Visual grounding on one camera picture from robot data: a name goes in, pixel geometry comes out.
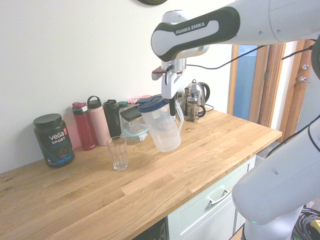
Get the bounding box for square container with black lid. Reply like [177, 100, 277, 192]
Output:
[119, 105, 145, 132]

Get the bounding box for yellow box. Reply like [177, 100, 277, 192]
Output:
[308, 219, 320, 238]

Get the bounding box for black shaker bottle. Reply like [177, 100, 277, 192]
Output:
[102, 99, 122, 138]

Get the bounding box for black protein powder tub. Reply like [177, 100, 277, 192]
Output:
[33, 113, 76, 169]

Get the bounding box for black round wall object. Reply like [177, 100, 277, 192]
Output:
[134, 0, 169, 6]

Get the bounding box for glass container with teal lid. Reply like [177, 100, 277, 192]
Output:
[120, 123, 151, 145]

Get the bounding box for wooden door frame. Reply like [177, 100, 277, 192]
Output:
[231, 39, 316, 137]

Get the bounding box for white cabinet drawer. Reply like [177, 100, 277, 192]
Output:
[166, 154, 258, 240]

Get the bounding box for pink water bottle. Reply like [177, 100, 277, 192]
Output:
[86, 95, 112, 146]

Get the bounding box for red water bottle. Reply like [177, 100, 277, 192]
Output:
[72, 101, 97, 152]

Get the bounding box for silver drawer handle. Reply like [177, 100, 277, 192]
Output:
[206, 188, 232, 206]

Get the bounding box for clear bottle with green lid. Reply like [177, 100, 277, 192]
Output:
[117, 100, 130, 131]

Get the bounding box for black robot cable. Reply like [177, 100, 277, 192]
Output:
[186, 44, 316, 71]

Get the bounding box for blue door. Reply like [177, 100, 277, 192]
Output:
[234, 44, 259, 118]

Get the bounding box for clear drinking glass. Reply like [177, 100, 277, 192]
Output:
[106, 135, 129, 171]

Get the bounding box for red wrist camera mount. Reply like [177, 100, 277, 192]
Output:
[151, 66, 167, 81]

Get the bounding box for black dishwasher front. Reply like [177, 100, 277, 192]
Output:
[138, 216, 169, 240]

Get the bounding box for clear pitcher with blue lid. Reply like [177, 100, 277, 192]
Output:
[135, 94, 186, 153]

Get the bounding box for glass French press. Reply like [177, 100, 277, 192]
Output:
[184, 87, 207, 123]

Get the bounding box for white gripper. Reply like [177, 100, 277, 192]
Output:
[161, 71, 185, 117]

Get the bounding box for coiled black cables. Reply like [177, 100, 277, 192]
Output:
[294, 206, 320, 240]

